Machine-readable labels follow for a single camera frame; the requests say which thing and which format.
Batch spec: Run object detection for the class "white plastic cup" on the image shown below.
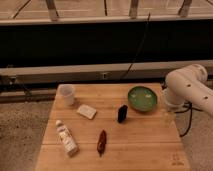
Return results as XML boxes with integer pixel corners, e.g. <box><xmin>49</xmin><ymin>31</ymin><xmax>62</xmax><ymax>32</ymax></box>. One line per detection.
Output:
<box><xmin>59</xmin><ymin>84</ymin><xmax>75</xmax><ymax>106</ymax></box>

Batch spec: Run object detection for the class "white bottle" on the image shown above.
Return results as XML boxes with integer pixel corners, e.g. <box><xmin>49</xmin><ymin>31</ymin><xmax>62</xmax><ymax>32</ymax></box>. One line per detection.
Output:
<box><xmin>56</xmin><ymin>120</ymin><xmax>78</xmax><ymax>157</ymax></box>

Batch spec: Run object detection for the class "green bowl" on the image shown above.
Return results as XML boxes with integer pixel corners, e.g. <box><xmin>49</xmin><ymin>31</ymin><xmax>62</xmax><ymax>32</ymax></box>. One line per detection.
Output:
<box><xmin>127</xmin><ymin>86</ymin><xmax>158</xmax><ymax>112</ymax></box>

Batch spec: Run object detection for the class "black eraser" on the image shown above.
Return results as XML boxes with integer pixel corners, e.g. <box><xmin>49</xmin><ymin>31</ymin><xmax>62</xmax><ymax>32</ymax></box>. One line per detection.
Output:
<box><xmin>117</xmin><ymin>105</ymin><xmax>128</xmax><ymax>123</ymax></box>

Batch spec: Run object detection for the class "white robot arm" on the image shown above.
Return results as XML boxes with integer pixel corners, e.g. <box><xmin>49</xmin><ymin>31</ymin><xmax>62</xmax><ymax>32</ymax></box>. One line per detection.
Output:
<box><xmin>161</xmin><ymin>64</ymin><xmax>213</xmax><ymax>127</ymax></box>

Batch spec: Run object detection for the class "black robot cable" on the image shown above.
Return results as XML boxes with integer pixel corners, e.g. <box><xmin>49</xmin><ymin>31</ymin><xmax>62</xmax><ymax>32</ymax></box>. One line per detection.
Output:
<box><xmin>174</xmin><ymin>101</ymin><xmax>203</xmax><ymax>138</ymax></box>

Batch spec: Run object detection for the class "dried red chili pepper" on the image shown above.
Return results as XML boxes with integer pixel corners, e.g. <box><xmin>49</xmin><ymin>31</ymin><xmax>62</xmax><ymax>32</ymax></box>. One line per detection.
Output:
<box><xmin>97</xmin><ymin>130</ymin><xmax>107</xmax><ymax>156</ymax></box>

